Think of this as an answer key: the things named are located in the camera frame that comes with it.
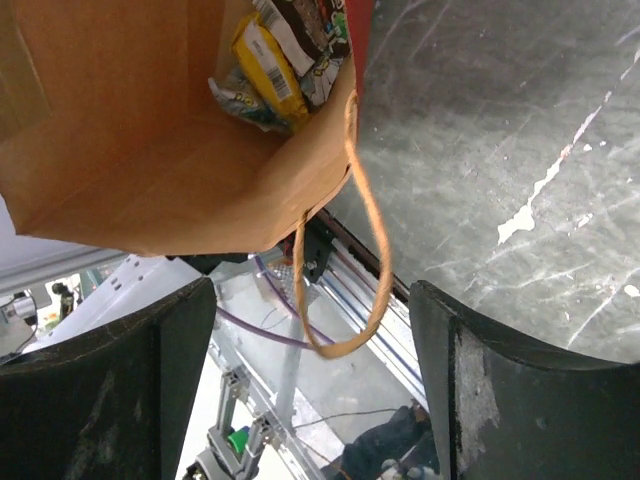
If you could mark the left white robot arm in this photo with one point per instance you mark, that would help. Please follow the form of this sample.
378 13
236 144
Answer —
135 284

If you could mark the silver green snack wrapper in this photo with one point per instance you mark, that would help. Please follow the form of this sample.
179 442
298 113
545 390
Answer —
237 97

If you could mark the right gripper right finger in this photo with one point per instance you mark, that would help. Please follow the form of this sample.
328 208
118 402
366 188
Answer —
505 405

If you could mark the red paper bag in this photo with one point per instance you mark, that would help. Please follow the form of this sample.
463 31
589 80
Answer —
111 138

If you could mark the brown chocolate snack pack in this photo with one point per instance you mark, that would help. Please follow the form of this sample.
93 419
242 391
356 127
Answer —
314 37

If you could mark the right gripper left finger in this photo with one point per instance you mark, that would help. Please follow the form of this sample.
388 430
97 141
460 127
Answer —
111 403

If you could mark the aluminium rail frame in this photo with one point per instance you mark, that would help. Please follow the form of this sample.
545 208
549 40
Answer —
266 406

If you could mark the yellow snack pack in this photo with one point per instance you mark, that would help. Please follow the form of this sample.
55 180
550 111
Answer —
269 72

